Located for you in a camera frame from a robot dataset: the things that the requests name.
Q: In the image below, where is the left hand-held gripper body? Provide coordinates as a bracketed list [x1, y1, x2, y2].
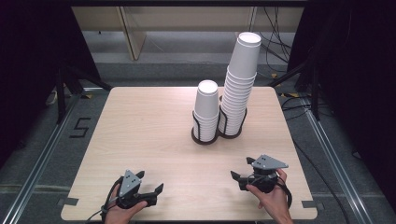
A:
[115, 169, 148, 210]

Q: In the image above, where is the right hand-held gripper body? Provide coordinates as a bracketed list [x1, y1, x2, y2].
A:
[238, 153, 290, 194]

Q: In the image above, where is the black double cup holder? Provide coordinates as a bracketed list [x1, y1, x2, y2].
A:
[190, 104, 248, 147]

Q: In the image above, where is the short stack of white paper cups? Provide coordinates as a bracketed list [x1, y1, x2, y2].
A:
[192, 79, 220, 143]

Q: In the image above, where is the tall stack of white paper cups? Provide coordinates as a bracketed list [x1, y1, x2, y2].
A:
[218, 31, 262, 136]

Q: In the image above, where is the person's right hand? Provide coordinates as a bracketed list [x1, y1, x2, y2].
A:
[245, 168, 294, 224]

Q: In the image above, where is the person's left hand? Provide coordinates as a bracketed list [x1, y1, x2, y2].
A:
[103, 185, 149, 224]

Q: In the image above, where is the black tape tab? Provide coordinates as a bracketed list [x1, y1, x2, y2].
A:
[57, 197, 79, 207]
[301, 200, 325, 210]

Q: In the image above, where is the black metal stand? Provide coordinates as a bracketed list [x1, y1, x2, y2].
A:
[55, 62, 113, 125]
[267, 46, 321, 121]

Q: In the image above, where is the beige wooden cabinet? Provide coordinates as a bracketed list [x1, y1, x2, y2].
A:
[71, 6, 304, 62]

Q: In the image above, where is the black curtain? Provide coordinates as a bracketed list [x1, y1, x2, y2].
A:
[0, 0, 102, 162]
[288, 0, 396, 206]

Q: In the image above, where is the left hand-held gripper black cable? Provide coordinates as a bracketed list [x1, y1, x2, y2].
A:
[85, 175, 125, 224]

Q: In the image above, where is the hand-held gripper black cable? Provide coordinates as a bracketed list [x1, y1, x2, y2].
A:
[275, 175, 294, 210]
[85, 175, 125, 224]

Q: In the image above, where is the right hand-held gripper black cable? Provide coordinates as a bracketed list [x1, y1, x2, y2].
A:
[275, 175, 294, 210]

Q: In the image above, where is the long black floor cable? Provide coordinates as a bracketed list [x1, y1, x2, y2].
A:
[281, 96, 351, 224]

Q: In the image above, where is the metal floor rail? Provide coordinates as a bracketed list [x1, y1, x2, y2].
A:
[303, 101, 376, 224]
[0, 88, 106, 224]

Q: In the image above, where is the bundle of black cables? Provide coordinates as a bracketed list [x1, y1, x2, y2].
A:
[251, 6, 293, 64]

